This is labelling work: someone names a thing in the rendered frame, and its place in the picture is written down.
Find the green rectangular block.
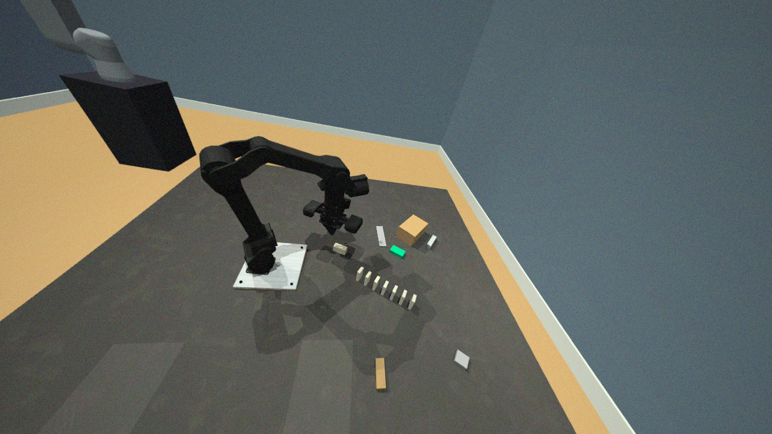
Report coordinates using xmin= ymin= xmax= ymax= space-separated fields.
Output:
xmin=390 ymin=245 xmax=405 ymax=258

